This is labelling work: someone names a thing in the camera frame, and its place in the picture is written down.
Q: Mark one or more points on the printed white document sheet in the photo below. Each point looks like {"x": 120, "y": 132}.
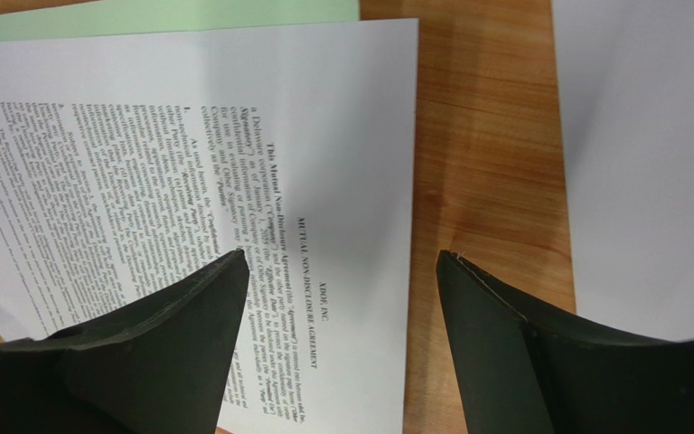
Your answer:
{"x": 128, "y": 162}

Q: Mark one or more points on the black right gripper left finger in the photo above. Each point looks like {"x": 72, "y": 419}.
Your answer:
{"x": 157, "y": 365}

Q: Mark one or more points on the green clipboard folder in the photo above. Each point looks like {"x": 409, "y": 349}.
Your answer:
{"x": 100, "y": 18}

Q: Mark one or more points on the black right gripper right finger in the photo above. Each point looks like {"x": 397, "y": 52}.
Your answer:
{"x": 525, "y": 366}

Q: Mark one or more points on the white paper sheet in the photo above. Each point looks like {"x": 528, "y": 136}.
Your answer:
{"x": 626, "y": 91}

